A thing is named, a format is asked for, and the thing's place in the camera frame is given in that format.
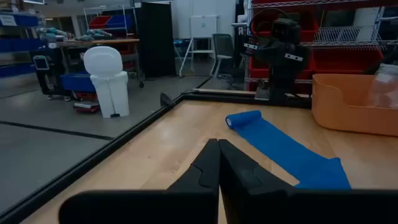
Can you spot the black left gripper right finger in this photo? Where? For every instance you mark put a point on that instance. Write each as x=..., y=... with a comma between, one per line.
x=264, y=205

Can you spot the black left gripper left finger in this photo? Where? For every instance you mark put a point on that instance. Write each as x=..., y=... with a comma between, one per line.
x=186, y=205

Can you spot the blue elastic bandage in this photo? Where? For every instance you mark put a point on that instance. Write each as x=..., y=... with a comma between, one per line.
x=280, y=149

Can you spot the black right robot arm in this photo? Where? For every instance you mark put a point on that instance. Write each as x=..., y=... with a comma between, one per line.
x=284, y=84

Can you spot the zip bag holding orange roll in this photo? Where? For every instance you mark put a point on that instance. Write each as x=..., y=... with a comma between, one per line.
x=385, y=87

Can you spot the black office chair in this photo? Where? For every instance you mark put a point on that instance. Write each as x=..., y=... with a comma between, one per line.
x=222, y=46

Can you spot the white easel board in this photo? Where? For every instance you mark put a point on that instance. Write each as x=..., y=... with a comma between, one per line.
x=203, y=26

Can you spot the orange plastic bin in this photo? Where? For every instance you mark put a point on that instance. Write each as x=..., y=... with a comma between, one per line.
x=342, y=102

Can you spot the black partition panel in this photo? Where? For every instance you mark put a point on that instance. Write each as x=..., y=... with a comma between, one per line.
x=157, y=40

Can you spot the red white flat item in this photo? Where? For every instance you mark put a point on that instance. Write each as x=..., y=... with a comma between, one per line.
x=87, y=107

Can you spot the white pedal trash bin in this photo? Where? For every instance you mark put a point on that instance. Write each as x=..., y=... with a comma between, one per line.
x=109, y=84

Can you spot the blue storage bin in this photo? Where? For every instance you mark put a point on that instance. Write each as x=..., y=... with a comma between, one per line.
x=121, y=21

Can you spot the blue floor crate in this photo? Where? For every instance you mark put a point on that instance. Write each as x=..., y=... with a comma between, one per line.
x=77, y=82

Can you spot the wooden workbench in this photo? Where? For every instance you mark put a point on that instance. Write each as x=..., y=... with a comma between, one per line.
x=99, y=41

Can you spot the black stand with tablet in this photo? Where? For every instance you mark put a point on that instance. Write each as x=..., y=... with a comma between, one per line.
x=46, y=77

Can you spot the shelf rack with blue bins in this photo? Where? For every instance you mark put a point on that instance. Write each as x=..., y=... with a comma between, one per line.
x=18, y=45

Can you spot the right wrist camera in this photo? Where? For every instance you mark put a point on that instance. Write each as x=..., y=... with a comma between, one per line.
x=286, y=29

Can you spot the black aluminium table frame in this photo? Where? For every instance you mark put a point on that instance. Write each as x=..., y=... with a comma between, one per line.
x=224, y=97

